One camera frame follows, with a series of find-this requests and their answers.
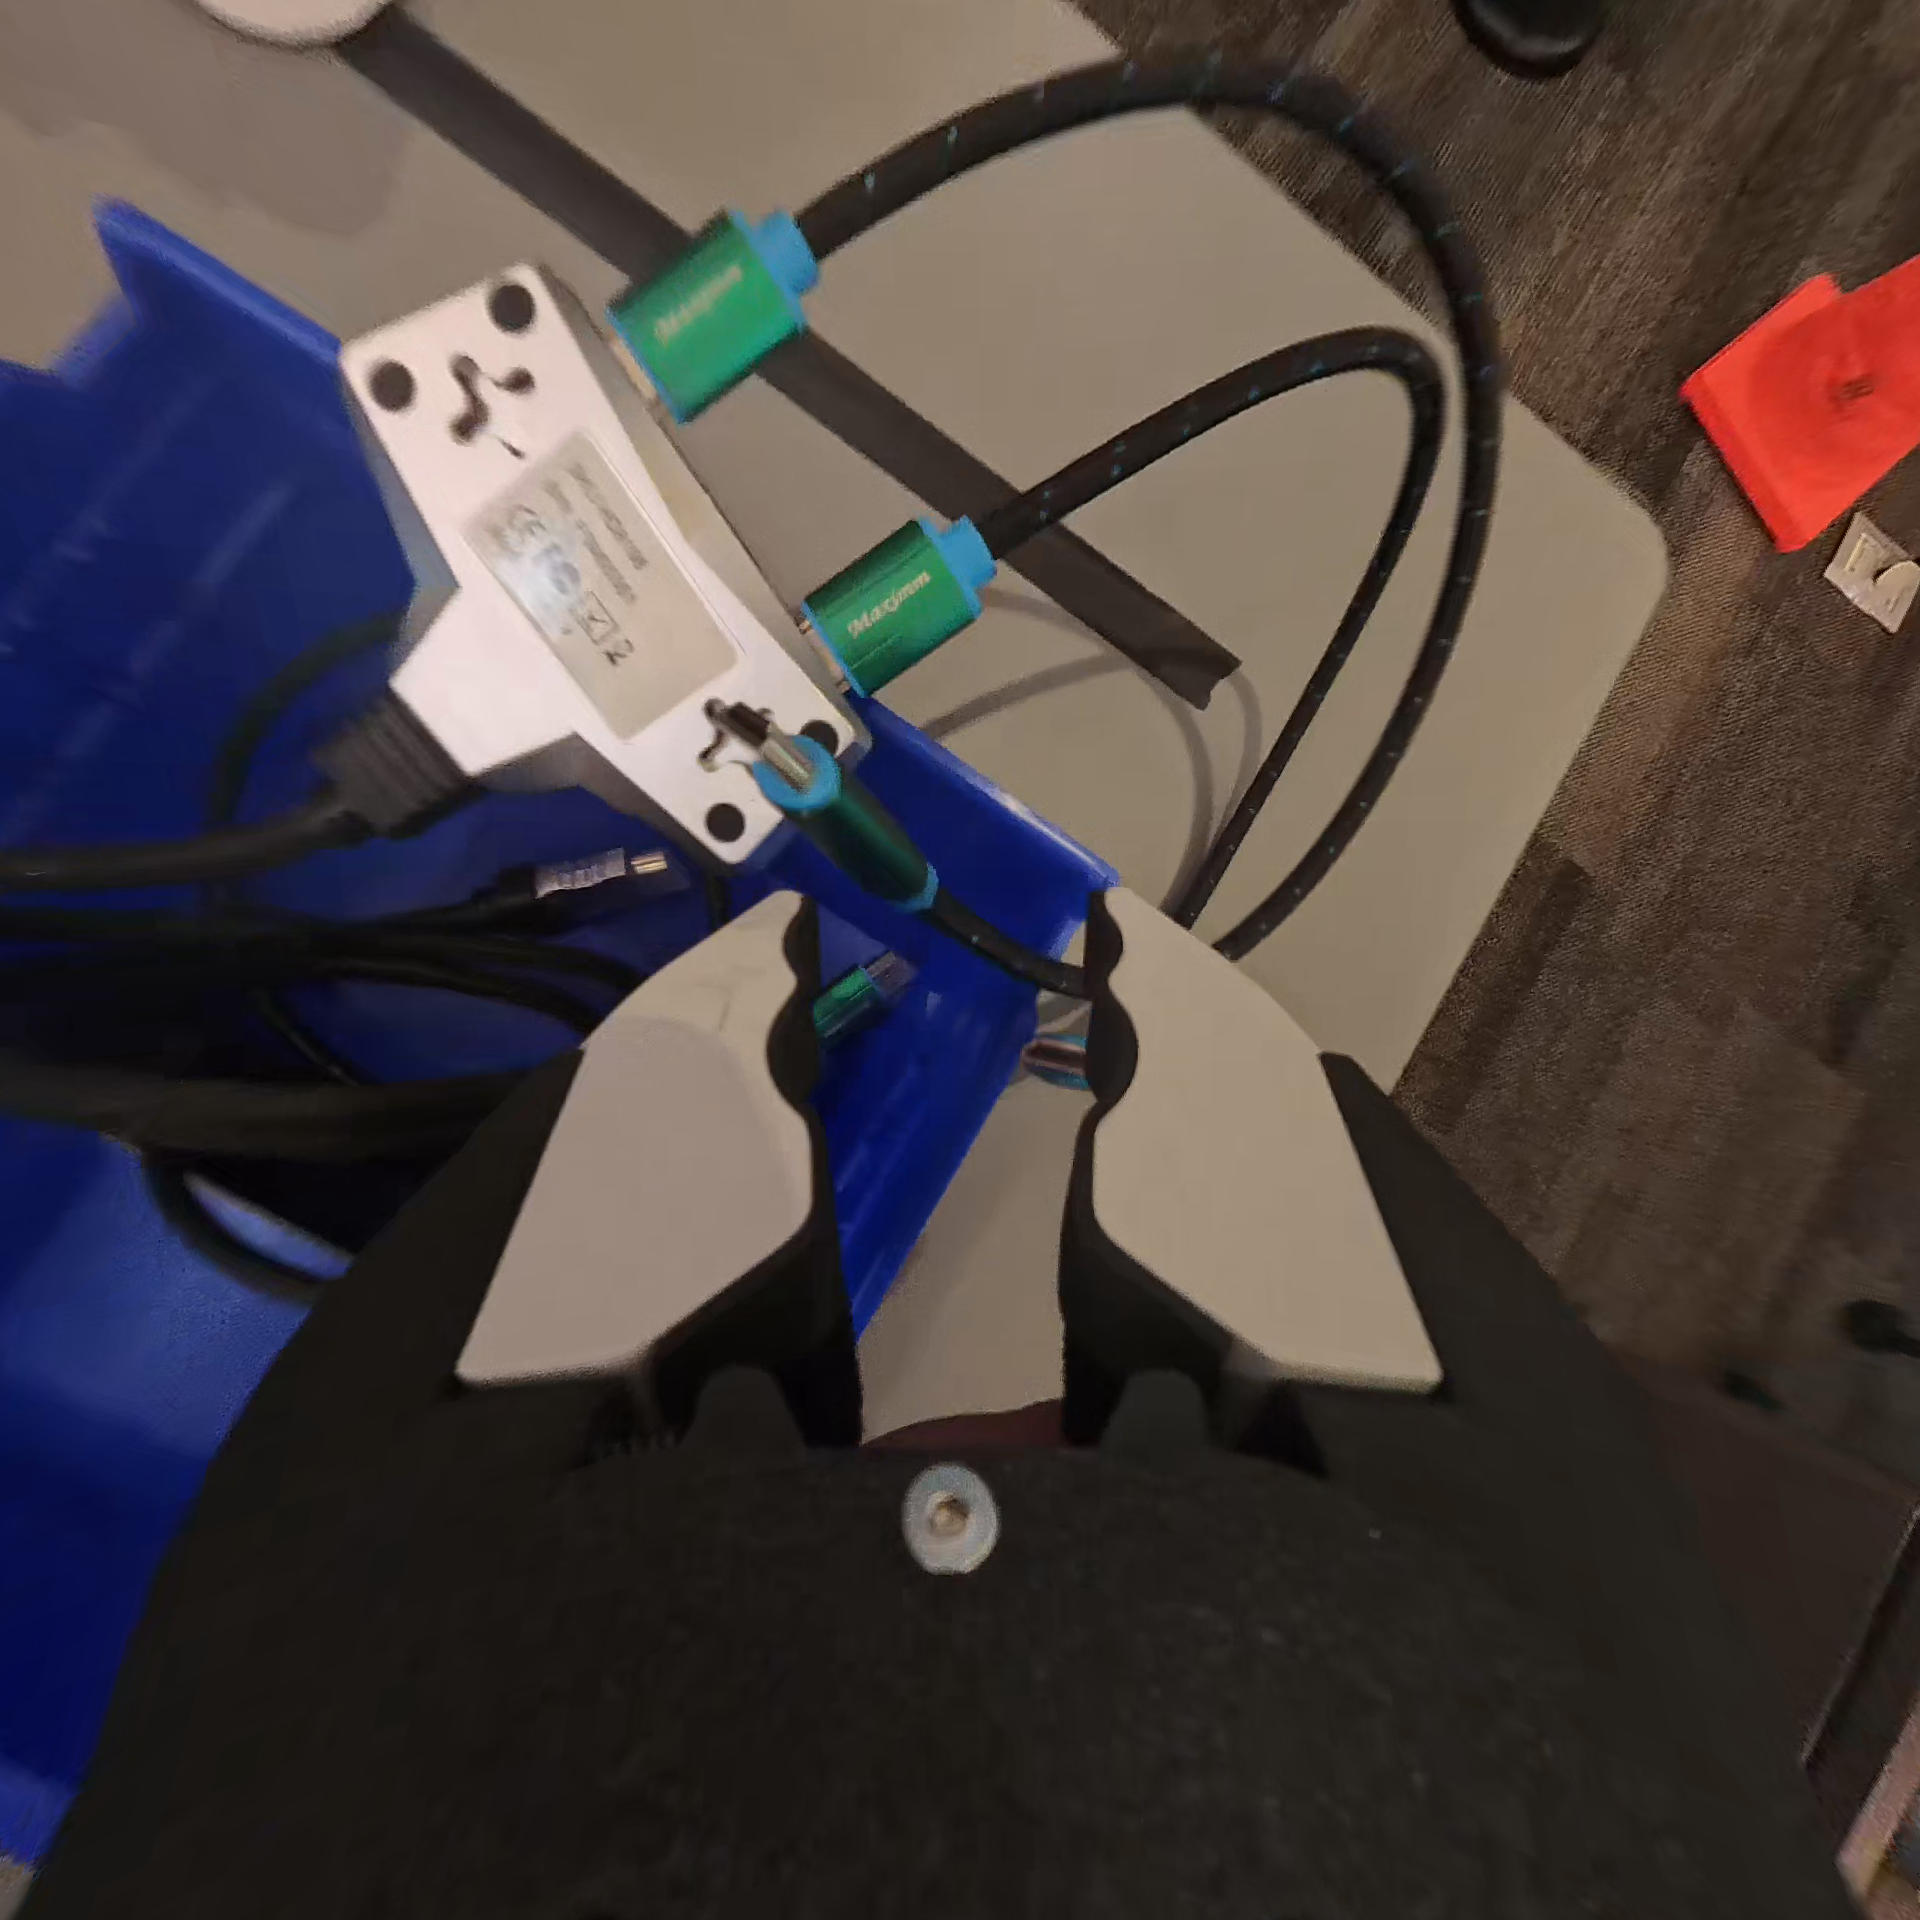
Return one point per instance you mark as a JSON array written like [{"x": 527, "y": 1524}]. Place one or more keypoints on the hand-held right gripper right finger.
[{"x": 1246, "y": 1201}]

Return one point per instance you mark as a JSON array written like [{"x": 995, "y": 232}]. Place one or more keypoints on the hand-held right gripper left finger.
[{"x": 660, "y": 1186}]

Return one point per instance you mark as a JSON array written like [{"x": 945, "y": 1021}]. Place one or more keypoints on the black video switch box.
[{"x": 570, "y": 570}]

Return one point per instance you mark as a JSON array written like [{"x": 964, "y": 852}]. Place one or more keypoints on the blue storage bin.
[{"x": 151, "y": 526}]

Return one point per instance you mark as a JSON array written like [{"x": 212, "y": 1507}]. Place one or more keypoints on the red storage bin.
[{"x": 1802, "y": 407}]

